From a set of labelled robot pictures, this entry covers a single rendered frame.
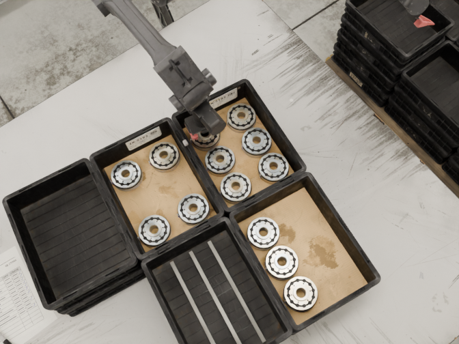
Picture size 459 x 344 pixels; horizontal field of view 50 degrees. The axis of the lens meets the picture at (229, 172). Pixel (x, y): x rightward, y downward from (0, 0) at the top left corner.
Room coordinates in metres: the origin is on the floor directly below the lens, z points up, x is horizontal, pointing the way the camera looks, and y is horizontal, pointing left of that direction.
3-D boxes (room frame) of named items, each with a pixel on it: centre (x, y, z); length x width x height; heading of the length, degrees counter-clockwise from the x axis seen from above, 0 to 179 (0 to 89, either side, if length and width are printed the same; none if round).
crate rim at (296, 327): (0.34, -0.20, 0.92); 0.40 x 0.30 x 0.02; 24
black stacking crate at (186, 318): (0.21, 0.07, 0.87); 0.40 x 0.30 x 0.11; 24
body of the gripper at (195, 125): (0.77, 0.07, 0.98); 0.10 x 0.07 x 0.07; 112
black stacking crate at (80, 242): (0.45, 0.51, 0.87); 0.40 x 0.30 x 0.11; 24
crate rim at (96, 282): (0.45, 0.51, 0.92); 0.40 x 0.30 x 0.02; 24
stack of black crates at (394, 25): (1.43, -0.82, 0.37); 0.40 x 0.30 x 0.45; 32
